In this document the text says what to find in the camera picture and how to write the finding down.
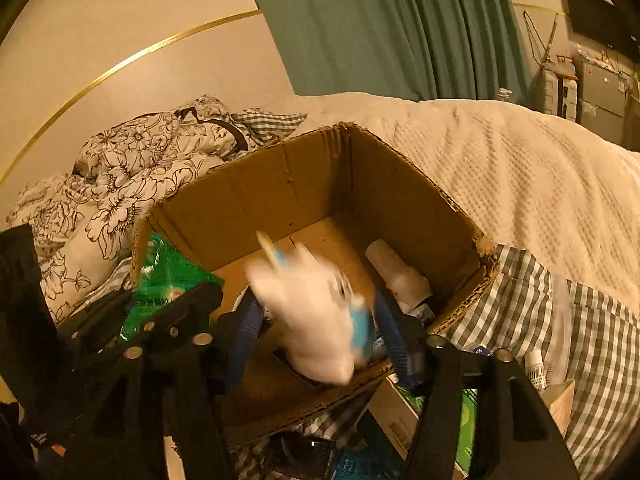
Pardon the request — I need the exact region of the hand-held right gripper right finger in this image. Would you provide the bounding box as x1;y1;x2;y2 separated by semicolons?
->
375;290;581;480

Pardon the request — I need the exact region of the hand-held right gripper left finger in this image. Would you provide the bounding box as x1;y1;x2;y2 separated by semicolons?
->
120;301;266;480

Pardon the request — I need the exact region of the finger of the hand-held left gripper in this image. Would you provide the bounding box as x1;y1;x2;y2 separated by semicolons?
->
57;287;136;357
120;280;224;348

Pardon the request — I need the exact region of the green and white box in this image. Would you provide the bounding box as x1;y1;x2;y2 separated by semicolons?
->
120;232;226;346

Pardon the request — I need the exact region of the white and blue packet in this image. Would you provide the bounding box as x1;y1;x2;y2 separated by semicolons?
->
247;230;373;386

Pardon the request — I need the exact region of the brown cardboard box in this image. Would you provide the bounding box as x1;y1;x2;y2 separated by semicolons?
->
131;122;498;446

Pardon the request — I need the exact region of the white plastic bottle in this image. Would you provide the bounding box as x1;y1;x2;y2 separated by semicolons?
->
365;239;433;316

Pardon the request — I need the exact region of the beige carton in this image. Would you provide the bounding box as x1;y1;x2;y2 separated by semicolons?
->
370;380;426;461

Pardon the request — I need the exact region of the grey checkered cloth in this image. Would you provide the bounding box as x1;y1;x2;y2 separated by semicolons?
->
220;245;640;480

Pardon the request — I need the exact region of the small white bottle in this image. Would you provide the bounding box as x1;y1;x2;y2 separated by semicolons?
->
525;350;548;391

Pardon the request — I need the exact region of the small brown box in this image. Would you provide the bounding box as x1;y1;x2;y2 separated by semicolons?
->
540;380;576;436

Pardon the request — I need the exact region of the grey checkered pillow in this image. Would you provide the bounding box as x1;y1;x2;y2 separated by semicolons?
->
230;109;308;147

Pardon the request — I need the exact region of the cream textured blanket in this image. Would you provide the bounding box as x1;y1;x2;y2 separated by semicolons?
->
260;91;640;306

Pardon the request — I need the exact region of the white appliance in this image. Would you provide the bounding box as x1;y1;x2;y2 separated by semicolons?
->
540;60;578;121

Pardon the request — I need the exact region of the green curtain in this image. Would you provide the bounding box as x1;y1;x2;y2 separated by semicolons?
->
237;0;533;103

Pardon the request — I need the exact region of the grey cabinet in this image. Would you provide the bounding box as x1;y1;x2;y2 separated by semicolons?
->
575;55;631;148

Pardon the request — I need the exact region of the black television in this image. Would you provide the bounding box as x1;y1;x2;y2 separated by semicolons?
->
562;0;640;61

